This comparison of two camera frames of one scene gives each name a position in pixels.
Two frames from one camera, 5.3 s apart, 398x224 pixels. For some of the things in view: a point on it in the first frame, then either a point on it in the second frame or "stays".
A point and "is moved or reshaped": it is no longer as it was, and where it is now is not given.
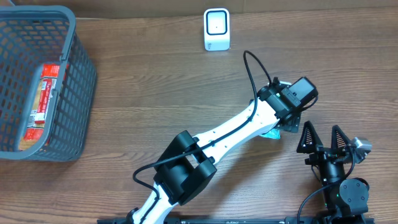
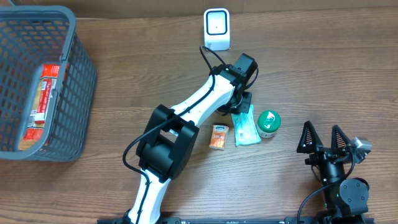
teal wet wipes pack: [274, 133] is moved or reshaped
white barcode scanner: [216, 28] stays
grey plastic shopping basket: [31, 37] stays
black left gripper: [294, 123] to [243, 102]
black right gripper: [327, 156] stays
